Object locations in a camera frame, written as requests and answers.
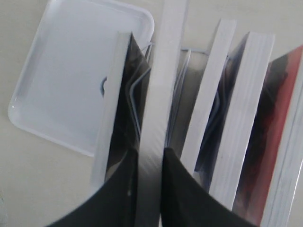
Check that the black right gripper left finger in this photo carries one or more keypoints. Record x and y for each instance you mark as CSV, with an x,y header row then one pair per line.
x,y
114,204

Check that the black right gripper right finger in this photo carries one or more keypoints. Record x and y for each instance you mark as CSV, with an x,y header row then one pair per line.
x,y
184,203

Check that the blue moon cover book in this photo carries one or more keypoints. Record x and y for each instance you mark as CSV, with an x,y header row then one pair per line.
x,y
157,111

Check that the white grey spine book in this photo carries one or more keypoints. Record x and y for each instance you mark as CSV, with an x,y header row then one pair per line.
x,y
227,135

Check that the red spine book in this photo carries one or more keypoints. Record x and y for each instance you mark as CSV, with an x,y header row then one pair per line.
x,y
266,134

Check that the black grey spine book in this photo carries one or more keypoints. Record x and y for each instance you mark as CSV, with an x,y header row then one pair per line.
x,y
209,83

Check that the dark brown spine book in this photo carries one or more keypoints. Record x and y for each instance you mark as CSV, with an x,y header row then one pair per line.
x,y
124,94

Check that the white plastic tray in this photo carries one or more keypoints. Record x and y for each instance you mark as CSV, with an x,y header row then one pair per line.
x,y
58,94

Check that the white wire book rack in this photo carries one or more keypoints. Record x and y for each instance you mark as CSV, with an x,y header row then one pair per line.
x,y
179,88

